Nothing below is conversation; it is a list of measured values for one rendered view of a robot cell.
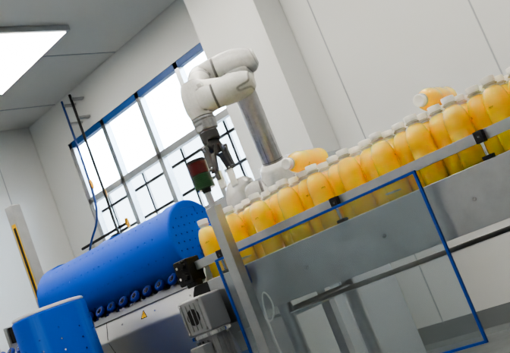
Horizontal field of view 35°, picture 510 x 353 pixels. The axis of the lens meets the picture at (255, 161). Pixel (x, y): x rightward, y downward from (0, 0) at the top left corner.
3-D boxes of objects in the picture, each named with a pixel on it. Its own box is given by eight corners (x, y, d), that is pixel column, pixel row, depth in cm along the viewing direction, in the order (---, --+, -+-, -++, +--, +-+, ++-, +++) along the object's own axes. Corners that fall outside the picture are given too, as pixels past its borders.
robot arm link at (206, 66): (182, 72, 360) (210, 61, 359) (184, 65, 377) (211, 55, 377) (193, 99, 364) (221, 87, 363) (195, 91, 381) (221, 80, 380)
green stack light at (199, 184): (206, 191, 263) (200, 177, 264) (219, 184, 259) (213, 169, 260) (193, 193, 258) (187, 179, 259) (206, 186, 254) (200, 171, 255)
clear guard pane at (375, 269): (271, 401, 264) (218, 261, 271) (484, 339, 218) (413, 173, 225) (270, 401, 263) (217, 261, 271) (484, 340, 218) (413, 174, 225)
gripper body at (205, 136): (208, 134, 320) (217, 156, 318) (194, 136, 313) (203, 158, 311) (221, 126, 315) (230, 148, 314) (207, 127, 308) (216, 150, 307)
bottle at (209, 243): (216, 276, 292) (197, 228, 295) (234, 269, 291) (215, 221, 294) (210, 278, 285) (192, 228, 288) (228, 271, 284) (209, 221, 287)
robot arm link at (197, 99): (187, 121, 310) (218, 107, 309) (172, 83, 313) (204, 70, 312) (193, 125, 321) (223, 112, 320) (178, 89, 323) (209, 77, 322)
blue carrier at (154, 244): (98, 320, 372) (77, 262, 376) (232, 260, 321) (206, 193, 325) (48, 338, 349) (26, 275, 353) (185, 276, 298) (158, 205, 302)
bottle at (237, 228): (234, 268, 280) (215, 218, 283) (247, 263, 286) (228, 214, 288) (249, 261, 276) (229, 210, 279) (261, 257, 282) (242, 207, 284)
